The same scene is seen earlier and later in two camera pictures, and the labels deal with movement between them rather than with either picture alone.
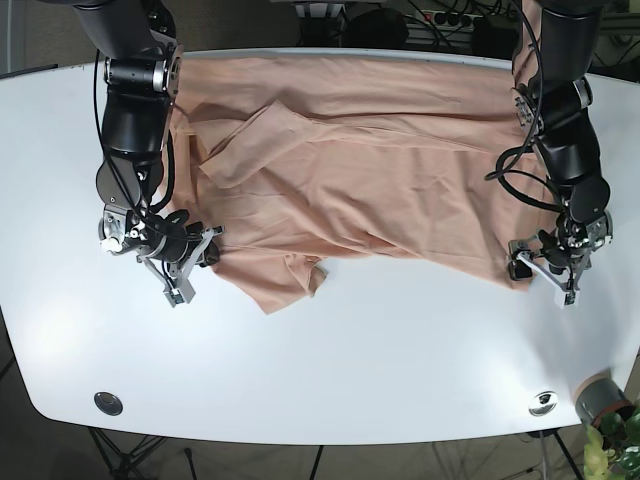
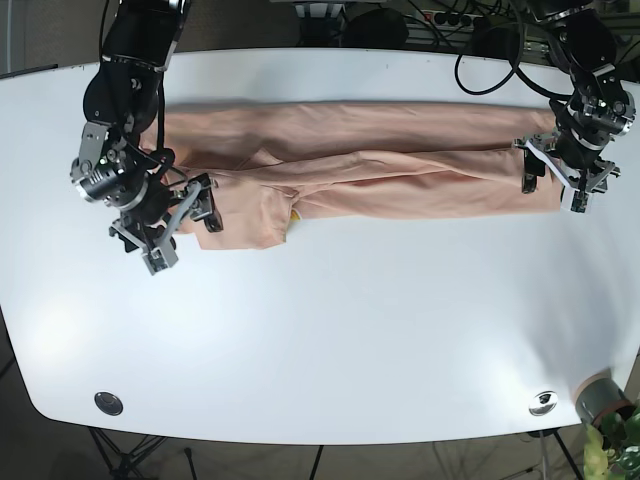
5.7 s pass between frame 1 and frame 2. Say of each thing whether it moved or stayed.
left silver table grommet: stayed
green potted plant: stayed
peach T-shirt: moved
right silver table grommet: stayed
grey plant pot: stayed
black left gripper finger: moved
